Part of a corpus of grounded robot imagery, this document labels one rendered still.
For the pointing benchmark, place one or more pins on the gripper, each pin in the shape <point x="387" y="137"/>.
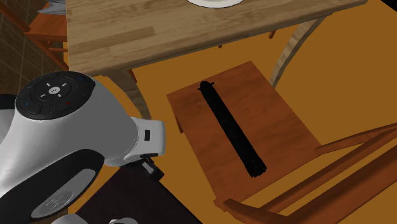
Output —
<point x="154" y="171"/>

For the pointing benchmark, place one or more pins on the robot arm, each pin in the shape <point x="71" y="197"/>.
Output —
<point x="77" y="130"/>

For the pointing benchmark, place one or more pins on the dark robot stand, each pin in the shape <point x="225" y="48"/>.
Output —
<point x="133" y="198"/>

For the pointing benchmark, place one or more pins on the long black rod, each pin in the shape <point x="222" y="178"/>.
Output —
<point x="231" y="127"/>

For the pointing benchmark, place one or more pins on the brown wooden chair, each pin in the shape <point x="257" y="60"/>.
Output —
<point x="273" y="114"/>

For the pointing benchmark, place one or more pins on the light wooden table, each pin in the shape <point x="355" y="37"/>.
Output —
<point x="130" y="34"/>

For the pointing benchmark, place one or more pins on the orange wooden chair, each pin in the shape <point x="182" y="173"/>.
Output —
<point x="51" y="31"/>

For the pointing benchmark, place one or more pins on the white plate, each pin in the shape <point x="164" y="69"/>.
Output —
<point x="214" y="3"/>

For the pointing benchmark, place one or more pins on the grey cloth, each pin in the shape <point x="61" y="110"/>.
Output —
<point x="54" y="7"/>

